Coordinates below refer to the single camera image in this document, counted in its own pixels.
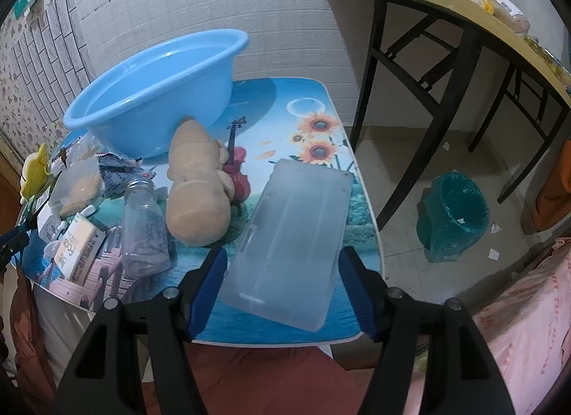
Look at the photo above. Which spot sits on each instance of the silver foil snack packet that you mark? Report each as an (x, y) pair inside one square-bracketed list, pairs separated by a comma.
[(116, 178)]

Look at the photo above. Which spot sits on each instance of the beige plush toy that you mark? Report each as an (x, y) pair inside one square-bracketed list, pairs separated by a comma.
[(196, 210)]

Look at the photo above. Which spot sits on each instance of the labelled bag of beige powder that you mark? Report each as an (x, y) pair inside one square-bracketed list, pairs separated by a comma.
[(511, 16)]

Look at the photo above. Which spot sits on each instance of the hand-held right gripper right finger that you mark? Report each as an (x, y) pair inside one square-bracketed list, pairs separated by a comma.
[(357, 290)]

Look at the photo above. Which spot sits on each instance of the bag of yellow snacks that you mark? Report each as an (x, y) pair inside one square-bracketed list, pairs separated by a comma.
[(546, 58)]

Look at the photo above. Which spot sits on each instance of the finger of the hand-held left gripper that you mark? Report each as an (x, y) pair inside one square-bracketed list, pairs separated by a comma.
[(13, 243)]

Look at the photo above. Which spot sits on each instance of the pink bed sheet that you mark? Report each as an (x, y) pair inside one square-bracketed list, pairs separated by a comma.
[(526, 330)]

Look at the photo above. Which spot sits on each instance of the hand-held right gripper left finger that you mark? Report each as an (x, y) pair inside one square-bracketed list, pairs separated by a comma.
[(207, 290)]

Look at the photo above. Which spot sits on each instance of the small white plastic piece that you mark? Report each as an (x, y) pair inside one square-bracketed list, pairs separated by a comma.
[(61, 224), (87, 210)]

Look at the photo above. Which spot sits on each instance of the blue plastic basin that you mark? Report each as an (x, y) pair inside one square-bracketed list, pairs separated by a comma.
[(156, 98)]

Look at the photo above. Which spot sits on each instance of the printed table desktop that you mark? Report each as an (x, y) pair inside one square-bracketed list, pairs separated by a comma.
[(312, 98)]

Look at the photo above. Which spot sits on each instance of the floss pick box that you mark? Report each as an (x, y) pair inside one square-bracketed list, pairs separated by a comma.
[(78, 241)]

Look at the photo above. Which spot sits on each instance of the teal lined trash bin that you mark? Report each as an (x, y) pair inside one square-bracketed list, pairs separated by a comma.
[(450, 218)]

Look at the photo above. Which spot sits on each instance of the clear toothpick box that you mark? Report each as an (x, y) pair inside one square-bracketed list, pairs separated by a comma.
[(78, 189)]

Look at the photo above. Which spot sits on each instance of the clear plastic bottle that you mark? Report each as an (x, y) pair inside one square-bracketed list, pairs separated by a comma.
[(142, 232)]

